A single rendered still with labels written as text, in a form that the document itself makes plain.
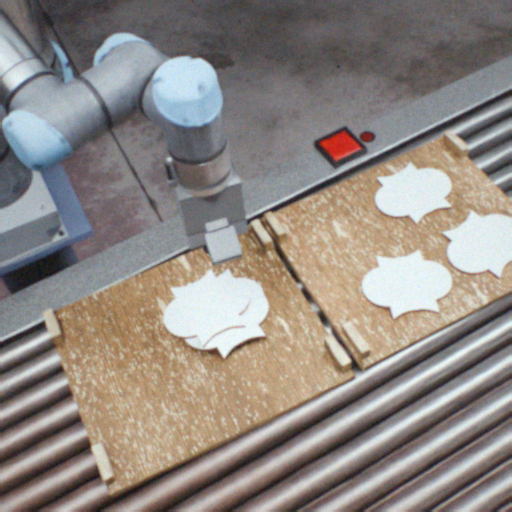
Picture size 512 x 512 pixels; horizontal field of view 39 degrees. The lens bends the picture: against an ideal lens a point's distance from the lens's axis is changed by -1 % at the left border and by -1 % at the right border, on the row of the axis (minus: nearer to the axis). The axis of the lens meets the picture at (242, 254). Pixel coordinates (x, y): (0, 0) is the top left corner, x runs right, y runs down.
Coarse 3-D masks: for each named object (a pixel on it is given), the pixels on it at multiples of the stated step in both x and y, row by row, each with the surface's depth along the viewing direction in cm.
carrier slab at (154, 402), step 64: (192, 256) 130; (256, 256) 129; (64, 320) 125; (128, 320) 124; (128, 384) 116; (192, 384) 115; (256, 384) 114; (320, 384) 113; (128, 448) 110; (192, 448) 109
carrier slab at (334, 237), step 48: (432, 144) 141; (336, 192) 136; (480, 192) 133; (288, 240) 131; (336, 240) 130; (384, 240) 129; (432, 240) 128; (336, 288) 124; (480, 288) 121; (384, 336) 117
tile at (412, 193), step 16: (400, 176) 136; (416, 176) 136; (432, 176) 135; (384, 192) 134; (400, 192) 134; (416, 192) 133; (432, 192) 133; (448, 192) 133; (384, 208) 132; (400, 208) 131; (416, 208) 131; (432, 208) 131; (448, 208) 131; (416, 224) 130
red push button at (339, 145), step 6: (342, 132) 146; (330, 138) 146; (336, 138) 146; (342, 138) 145; (348, 138) 145; (324, 144) 145; (330, 144) 145; (336, 144) 145; (342, 144) 144; (348, 144) 144; (354, 144) 144; (330, 150) 144; (336, 150) 144; (342, 150) 143; (348, 150) 143; (354, 150) 143; (336, 156) 143; (342, 156) 143
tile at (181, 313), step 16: (208, 272) 124; (176, 288) 123; (192, 288) 122; (208, 288) 122; (224, 288) 122; (240, 288) 121; (176, 304) 121; (192, 304) 120; (208, 304) 120; (224, 304) 120; (240, 304) 119; (176, 320) 119; (192, 320) 118; (208, 320) 118; (224, 320) 118; (240, 320) 118; (176, 336) 117; (192, 336) 117; (208, 336) 116
